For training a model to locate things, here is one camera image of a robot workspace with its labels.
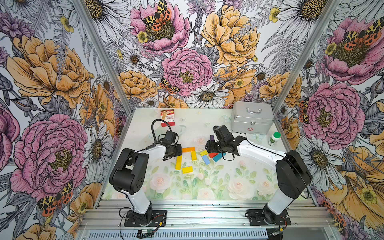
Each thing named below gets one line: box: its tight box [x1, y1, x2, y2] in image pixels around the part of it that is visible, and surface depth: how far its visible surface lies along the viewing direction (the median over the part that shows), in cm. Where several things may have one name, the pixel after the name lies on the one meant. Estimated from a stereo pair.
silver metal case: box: [231, 101, 275, 135], surface depth 102 cm
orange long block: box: [182, 147, 195, 153], surface depth 101 cm
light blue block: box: [201, 155, 211, 165], surface depth 96 cm
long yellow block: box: [175, 155, 183, 170], surface depth 96 cm
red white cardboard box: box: [160, 109, 176, 128], surface depth 114 cm
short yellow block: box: [191, 151, 198, 161], surface depth 99 cm
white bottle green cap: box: [267, 131, 282, 147], surface depth 99 cm
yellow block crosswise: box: [182, 166, 194, 174], surface depth 93 cm
